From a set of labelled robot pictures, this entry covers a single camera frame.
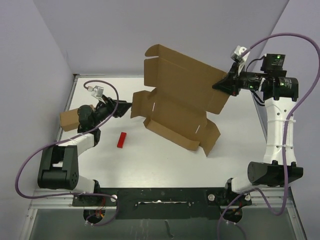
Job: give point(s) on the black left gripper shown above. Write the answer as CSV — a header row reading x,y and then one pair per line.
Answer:
x,y
122,106

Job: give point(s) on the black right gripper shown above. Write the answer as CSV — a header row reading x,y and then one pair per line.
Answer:
x,y
229,83

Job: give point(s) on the brown cardboard box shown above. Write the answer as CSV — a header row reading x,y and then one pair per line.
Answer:
x,y
176,109

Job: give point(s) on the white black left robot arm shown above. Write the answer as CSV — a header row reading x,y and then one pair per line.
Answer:
x,y
59,167

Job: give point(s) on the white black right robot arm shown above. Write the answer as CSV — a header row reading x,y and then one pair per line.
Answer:
x,y
280,95

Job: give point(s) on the small folded cardboard box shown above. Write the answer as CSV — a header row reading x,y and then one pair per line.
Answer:
x,y
68,120

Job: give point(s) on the red rectangular block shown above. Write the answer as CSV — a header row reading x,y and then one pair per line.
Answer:
x,y
121,140

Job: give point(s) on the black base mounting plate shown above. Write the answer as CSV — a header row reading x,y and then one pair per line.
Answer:
x,y
176,203

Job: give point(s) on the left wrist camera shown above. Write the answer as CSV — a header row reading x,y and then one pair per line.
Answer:
x,y
97,91

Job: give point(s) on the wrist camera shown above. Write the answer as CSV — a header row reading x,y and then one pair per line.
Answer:
x,y
240,54
97,91

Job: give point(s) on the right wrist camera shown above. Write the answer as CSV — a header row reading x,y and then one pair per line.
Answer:
x,y
240,54

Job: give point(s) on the aluminium frame rail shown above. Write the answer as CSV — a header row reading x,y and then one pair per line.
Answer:
x,y
150,161

